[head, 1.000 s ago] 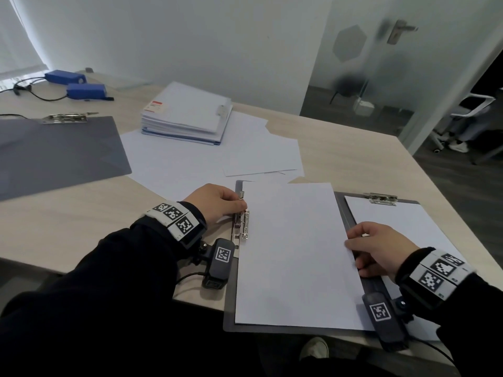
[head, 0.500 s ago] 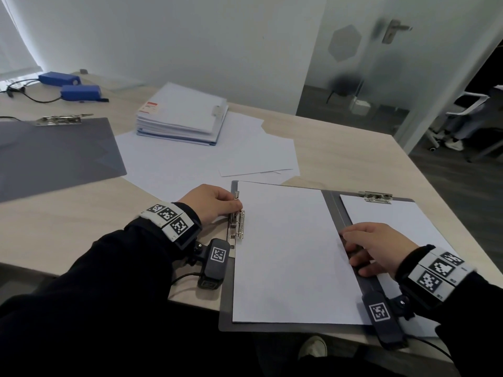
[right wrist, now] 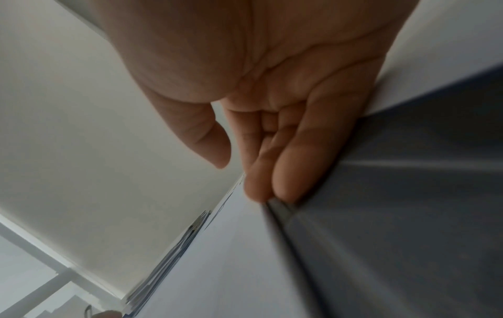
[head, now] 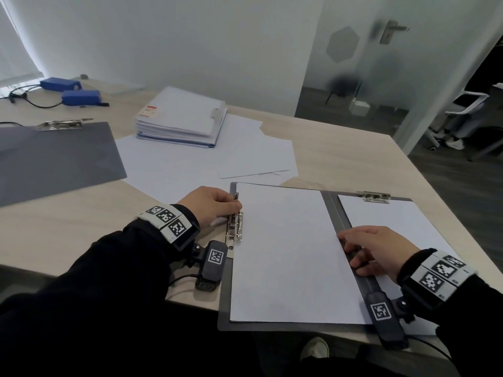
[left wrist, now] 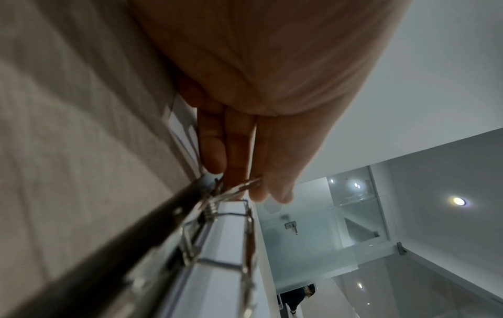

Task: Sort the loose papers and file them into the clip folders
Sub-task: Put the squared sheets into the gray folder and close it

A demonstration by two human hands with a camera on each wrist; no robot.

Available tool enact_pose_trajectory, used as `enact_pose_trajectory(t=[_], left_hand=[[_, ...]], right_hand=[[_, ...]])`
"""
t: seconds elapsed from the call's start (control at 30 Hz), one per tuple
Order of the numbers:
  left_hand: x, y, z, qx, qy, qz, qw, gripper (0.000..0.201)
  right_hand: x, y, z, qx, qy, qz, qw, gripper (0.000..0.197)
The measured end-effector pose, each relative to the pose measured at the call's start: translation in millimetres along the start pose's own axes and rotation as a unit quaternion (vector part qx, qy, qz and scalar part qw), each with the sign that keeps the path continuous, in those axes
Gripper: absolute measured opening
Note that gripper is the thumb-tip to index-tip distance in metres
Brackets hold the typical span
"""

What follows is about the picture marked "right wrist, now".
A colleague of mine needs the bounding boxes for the grey clip folder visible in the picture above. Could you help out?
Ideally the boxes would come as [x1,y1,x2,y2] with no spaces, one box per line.
[265,62,503,318]

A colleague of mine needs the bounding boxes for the person's right hand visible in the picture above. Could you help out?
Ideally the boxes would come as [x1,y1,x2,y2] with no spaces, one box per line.
[88,0,421,203]

